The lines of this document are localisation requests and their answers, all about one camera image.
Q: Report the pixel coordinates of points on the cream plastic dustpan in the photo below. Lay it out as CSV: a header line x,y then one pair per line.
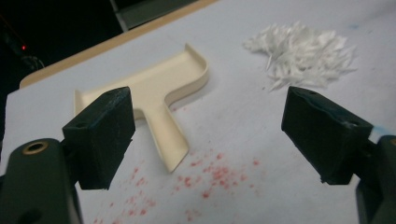
x,y
155,90

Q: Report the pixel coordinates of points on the pile of white paper shreds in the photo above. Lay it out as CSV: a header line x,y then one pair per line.
x,y
303,56

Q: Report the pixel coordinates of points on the grey metal stand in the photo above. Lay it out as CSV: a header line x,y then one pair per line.
x,y
146,12

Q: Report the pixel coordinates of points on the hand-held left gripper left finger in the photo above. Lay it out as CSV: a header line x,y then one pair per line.
x,y
99,140

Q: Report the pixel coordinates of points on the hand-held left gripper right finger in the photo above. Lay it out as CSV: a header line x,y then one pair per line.
x,y
323,137

